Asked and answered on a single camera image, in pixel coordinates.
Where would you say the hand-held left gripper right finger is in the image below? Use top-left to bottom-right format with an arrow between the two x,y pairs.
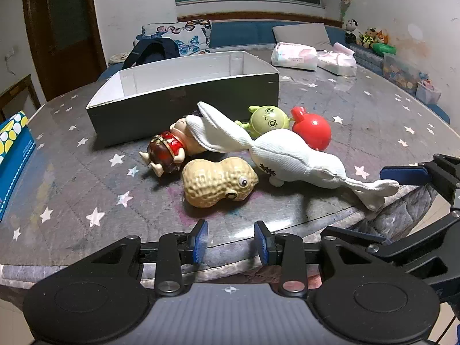
254,220 -> 389,294

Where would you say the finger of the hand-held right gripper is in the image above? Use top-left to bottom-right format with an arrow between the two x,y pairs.
321,210 -> 460,288
380,154 -> 460,209

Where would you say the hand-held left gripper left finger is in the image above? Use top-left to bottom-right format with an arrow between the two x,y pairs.
72,220 -> 209,295

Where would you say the beige peanut toy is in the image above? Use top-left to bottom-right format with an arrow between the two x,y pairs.
181,157 -> 259,208

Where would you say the white plush rabbit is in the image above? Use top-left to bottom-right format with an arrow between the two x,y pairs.
197,101 -> 400,212

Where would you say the red dress doll figure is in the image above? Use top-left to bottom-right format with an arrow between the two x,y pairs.
139,112 -> 212,178

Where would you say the red apple toy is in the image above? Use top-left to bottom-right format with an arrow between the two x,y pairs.
290,106 -> 332,151

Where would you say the green round face toy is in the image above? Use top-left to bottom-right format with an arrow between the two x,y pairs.
235,105 -> 291,140

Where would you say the grey cardboard box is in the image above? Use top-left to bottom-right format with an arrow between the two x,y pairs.
85,51 -> 280,149

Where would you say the small clear plastic box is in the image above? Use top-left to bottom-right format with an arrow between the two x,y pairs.
416,74 -> 442,105

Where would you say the clear toy storage box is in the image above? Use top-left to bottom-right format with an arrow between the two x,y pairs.
382,53 -> 421,90

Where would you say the star print table cover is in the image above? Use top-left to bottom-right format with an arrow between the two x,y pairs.
0,52 -> 453,295

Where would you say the white pink tissue pack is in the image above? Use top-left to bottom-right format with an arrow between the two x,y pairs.
270,42 -> 319,71
316,42 -> 357,76

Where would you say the yellow striped plush toy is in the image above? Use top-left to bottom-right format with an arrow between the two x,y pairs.
359,30 -> 376,49

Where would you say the panda plush toy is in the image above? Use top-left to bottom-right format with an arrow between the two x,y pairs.
341,18 -> 362,45

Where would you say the grey pillow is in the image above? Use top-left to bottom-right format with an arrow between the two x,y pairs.
272,22 -> 331,45

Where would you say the dark blue backpack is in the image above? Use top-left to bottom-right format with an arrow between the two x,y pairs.
122,39 -> 180,70

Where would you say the blue dotted tissue box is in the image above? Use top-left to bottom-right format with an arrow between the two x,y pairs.
0,111 -> 37,221

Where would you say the butterfly print pillow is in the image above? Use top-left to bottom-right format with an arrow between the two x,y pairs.
136,20 -> 212,58

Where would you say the blue sofa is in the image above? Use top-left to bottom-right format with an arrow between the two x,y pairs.
99,20 -> 451,124

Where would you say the wooden chair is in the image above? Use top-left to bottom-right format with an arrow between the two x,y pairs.
0,74 -> 45,123

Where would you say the brown wooden door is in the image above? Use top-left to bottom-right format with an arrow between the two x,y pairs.
22,0 -> 108,102

